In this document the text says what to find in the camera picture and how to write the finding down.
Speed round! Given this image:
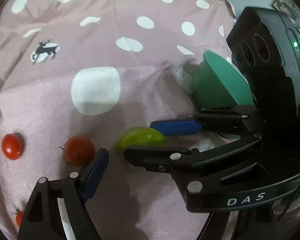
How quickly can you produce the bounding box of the framed picture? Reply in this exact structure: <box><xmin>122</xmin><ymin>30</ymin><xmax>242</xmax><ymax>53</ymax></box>
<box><xmin>272</xmin><ymin>0</ymin><xmax>300</xmax><ymax>29</ymax></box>

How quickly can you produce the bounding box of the green fruit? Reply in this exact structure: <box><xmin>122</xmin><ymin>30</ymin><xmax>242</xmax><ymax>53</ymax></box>
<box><xmin>116</xmin><ymin>127</ymin><xmax>166</xmax><ymax>153</ymax></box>

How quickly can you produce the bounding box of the pink polka dot cloth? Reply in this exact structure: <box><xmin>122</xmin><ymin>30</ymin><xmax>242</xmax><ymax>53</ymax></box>
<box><xmin>0</xmin><ymin>0</ymin><xmax>235</xmax><ymax>239</ymax></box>

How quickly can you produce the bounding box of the green plastic bowl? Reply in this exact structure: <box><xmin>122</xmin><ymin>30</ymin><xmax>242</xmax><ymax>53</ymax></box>
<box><xmin>192</xmin><ymin>51</ymin><xmax>254</xmax><ymax>110</ymax></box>

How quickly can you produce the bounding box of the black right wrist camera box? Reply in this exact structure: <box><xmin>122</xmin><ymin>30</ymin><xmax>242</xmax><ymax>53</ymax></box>
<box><xmin>226</xmin><ymin>7</ymin><xmax>300</xmax><ymax>135</ymax></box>

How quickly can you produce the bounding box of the red tomato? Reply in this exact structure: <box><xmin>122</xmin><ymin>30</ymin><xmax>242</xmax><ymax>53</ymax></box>
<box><xmin>60</xmin><ymin>136</ymin><xmax>95</xmax><ymax>166</ymax></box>
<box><xmin>13</xmin><ymin>206</ymin><xmax>24</xmax><ymax>226</ymax></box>
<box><xmin>1</xmin><ymin>134</ymin><xmax>24</xmax><ymax>160</ymax></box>

